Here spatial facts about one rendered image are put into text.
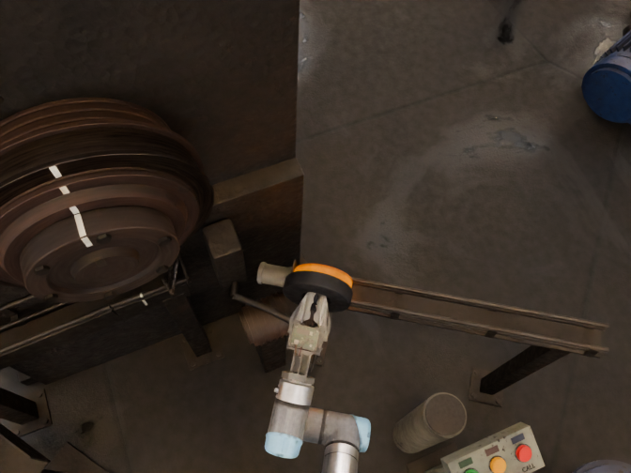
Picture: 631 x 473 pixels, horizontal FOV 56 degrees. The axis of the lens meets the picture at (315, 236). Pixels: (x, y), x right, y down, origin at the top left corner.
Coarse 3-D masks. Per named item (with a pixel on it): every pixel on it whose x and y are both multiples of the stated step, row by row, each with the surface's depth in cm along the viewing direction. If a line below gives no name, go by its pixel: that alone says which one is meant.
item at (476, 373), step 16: (320, 352) 218; (528, 352) 174; (544, 352) 161; (560, 352) 157; (512, 368) 185; (528, 368) 176; (480, 384) 216; (496, 384) 200; (512, 384) 196; (480, 400) 214; (496, 400) 213
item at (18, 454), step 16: (0, 432) 137; (0, 448) 145; (16, 448) 134; (32, 448) 145; (64, 448) 201; (0, 464) 144; (16, 464) 144; (32, 464) 144; (64, 464) 199; (80, 464) 199; (96, 464) 199
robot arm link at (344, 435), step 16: (336, 416) 133; (352, 416) 134; (320, 432) 131; (336, 432) 130; (352, 432) 130; (368, 432) 131; (336, 448) 127; (352, 448) 128; (336, 464) 124; (352, 464) 125
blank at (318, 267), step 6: (306, 264) 151; (312, 264) 150; (318, 264) 150; (300, 270) 151; (312, 270) 149; (318, 270) 149; (324, 270) 149; (330, 270) 149; (336, 270) 149; (336, 276) 149; (342, 276) 150; (348, 276) 152; (348, 282) 152
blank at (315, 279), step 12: (288, 276) 131; (300, 276) 128; (312, 276) 127; (324, 276) 127; (288, 288) 131; (300, 288) 129; (312, 288) 128; (324, 288) 126; (336, 288) 127; (348, 288) 130; (300, 300) 136; (336, 300) 131; (348, 300) 130
